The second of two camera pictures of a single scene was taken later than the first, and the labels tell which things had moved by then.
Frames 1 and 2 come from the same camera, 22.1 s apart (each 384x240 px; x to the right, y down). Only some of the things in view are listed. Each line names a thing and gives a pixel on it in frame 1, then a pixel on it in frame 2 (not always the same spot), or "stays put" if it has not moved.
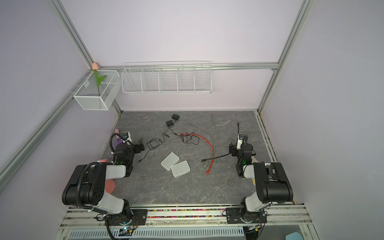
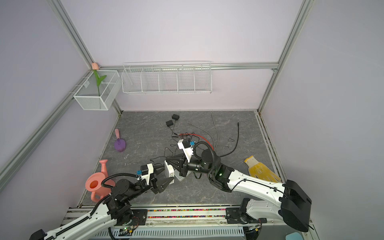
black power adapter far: x=175 y=116 stays put
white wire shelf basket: x=169 y=77 stays put
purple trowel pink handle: x=119 y=141 stays put
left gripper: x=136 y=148 → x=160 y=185
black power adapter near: x=169 y=123 stays put
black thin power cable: x=156 y=139 → x=172 y=145
